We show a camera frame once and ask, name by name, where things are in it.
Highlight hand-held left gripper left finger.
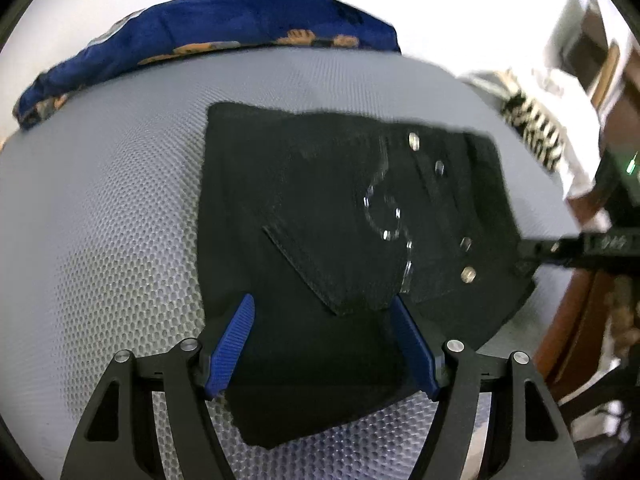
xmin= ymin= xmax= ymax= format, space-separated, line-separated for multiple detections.
xmin=60 ymin=293 xmax=257 ymax=480

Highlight black and white striped cloth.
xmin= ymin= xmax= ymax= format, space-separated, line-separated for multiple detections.
xmin=500 ymin=72 xmax=567 ymax=176

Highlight brown wooden bed frame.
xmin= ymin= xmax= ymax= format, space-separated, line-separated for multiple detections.
xmin=542 ymin=267 xmax=618 ymax=398

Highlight black pants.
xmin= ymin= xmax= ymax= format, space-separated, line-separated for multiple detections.
xmin=197 ymin=101 xmax=539 ymax=450

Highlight blue patterned cloth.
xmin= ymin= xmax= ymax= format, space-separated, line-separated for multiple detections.
xmin=14 ymin=0 xmax=404 ymax=132

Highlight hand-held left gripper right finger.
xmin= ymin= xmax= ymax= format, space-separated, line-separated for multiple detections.
xmin=389 ymin=296 xmax=584 ymax=480

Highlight grey mesh mattress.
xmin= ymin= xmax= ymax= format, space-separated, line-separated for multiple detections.
xmin=0 ymin=47 xmax=581 ymax=480

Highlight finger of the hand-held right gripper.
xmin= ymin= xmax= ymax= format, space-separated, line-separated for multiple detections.
xmin=514 ymin=231 xmax=640 ymax=272

